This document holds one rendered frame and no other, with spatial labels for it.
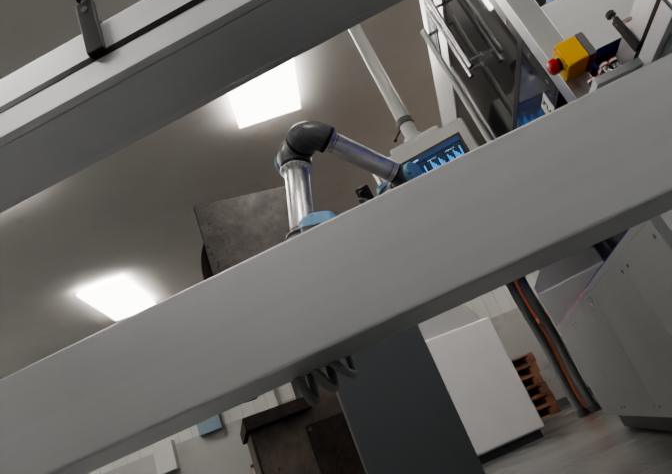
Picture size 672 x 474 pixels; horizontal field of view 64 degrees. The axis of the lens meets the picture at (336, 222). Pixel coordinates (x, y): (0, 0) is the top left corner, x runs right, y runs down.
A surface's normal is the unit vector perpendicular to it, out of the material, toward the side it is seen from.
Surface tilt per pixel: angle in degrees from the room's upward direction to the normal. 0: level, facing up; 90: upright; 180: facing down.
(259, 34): 180
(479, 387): 90
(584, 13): 90
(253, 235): 90
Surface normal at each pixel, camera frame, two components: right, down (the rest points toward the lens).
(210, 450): -0.03, -0.42
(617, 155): -0.27, -0.32
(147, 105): 0.36, 0.84
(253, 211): 0.18, -0.48
